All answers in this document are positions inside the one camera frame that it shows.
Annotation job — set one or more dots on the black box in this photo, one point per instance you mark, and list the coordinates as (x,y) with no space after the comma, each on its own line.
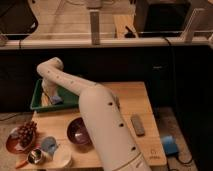
(160,18)

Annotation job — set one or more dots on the blue cylinder object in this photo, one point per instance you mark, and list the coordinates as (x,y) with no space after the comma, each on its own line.
(169,145)

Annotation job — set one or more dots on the purple bowl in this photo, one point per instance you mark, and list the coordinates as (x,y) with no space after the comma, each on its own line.
(77,132)

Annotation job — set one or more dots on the bunch of dark grapes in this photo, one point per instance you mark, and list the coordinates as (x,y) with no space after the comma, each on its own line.
(26,133)

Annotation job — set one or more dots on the red plate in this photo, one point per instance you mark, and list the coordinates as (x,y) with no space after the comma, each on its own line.
(13,145)

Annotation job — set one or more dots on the green plastic tray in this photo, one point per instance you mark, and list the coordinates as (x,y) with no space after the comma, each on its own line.
(70,100)

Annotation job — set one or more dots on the metal measuring cup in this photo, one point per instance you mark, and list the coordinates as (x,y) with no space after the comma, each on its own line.
(35,157)

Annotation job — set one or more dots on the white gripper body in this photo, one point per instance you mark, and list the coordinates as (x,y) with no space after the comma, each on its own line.
(49,88)

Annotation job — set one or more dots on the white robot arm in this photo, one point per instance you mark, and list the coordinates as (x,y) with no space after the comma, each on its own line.
(99,108)

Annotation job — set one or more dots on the grey vertical post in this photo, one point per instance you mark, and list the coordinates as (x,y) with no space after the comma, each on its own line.
(95,28)

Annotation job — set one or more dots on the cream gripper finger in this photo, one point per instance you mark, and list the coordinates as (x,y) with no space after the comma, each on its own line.
(44,100)
(52,99)

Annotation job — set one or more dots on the blue sponge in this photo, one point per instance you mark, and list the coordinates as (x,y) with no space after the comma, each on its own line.
(59,99)

